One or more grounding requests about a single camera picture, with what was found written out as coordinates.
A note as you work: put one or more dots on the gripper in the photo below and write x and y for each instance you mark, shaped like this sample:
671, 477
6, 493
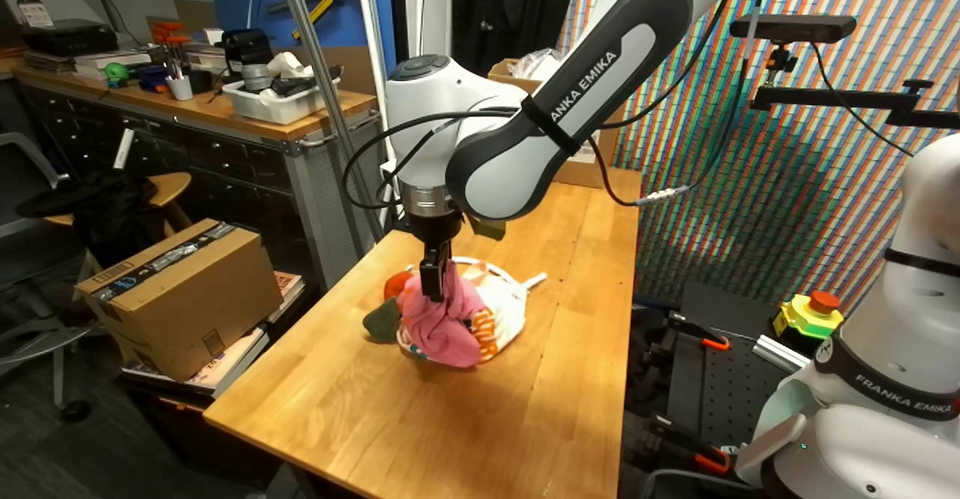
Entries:
436, 229

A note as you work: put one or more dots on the pink cloth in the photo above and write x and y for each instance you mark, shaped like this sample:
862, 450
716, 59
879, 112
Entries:
442, 326

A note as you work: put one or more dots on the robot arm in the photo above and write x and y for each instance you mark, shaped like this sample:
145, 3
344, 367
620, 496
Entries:
630, 30

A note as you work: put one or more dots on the orange soft toy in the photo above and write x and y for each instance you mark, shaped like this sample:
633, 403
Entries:
395, 284

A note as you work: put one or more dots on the dark green soft toy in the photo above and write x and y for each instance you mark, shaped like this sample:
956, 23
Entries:
382, 321

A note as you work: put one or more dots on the open cardboard box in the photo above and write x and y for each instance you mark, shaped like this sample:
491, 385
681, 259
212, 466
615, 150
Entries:
592, 157

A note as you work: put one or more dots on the silver metal pole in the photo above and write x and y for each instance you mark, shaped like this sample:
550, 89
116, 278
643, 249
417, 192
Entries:
322, 86

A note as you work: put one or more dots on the white plastic bin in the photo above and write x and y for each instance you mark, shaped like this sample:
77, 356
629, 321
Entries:
274, 105

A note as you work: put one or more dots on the workbench with drawers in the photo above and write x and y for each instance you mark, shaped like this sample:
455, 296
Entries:
225, 161

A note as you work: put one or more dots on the brown cardboard box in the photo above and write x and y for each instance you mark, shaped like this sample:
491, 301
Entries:
180, 296

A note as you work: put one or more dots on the wooden stool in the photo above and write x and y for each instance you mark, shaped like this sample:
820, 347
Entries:
169, 187

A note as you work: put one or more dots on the black curtain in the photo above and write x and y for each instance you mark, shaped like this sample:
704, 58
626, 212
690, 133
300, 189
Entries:
510, 4

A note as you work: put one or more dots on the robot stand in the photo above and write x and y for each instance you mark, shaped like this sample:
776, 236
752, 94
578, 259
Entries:
712, 386

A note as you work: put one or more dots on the white cup of pens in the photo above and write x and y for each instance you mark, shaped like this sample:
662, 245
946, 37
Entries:
180, 82

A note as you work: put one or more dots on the black garment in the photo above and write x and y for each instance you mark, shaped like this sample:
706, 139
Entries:
105, 202

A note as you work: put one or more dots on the blue container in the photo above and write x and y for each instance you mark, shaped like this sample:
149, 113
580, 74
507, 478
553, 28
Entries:
152, 77

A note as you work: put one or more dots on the silver aluminium bar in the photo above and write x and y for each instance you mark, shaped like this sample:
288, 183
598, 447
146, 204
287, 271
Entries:
780, 352

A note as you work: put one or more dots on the colourful patterned backdrop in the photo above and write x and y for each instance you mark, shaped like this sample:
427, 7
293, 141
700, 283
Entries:
787, 206

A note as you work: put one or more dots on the green ball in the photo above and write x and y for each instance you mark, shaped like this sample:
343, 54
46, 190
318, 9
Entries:
116, 73

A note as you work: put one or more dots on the yellow emergency stop button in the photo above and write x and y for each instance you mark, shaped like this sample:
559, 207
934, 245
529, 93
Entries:
810, 317

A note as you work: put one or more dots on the office chair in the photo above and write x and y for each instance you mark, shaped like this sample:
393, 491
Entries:
30, 259

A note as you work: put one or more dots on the black printer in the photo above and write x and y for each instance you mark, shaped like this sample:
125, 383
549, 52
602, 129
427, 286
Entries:
67, 37

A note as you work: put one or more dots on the camera on mount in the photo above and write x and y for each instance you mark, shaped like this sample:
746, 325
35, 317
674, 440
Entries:
795, 28

